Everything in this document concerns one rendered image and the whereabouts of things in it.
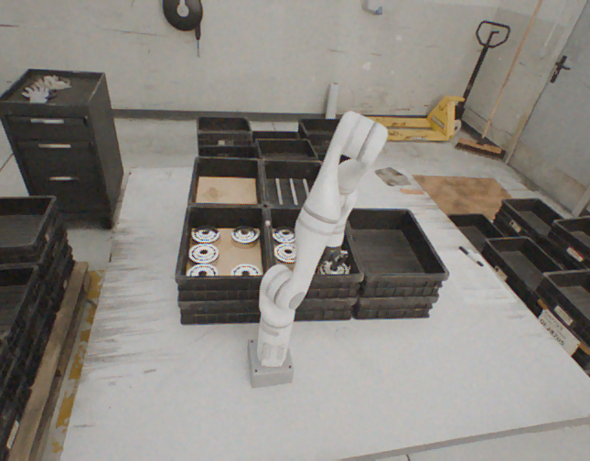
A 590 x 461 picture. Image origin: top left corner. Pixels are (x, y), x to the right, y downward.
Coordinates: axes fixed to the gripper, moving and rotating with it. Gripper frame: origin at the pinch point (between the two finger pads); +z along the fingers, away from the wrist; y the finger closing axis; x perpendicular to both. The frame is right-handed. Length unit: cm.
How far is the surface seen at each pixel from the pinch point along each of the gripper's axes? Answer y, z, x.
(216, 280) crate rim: -36.4, -5.1, -8.9
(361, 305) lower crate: 13.3, 9.6, -7.7
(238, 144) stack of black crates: -28, 37, 177
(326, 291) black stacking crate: -0.7, 1.9, -7.7
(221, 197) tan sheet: -37, 4, 52
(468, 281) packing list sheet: 66, 17, 11
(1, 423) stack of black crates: -111, 58, -15
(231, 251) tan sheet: -31.9, 4.2, 15.1
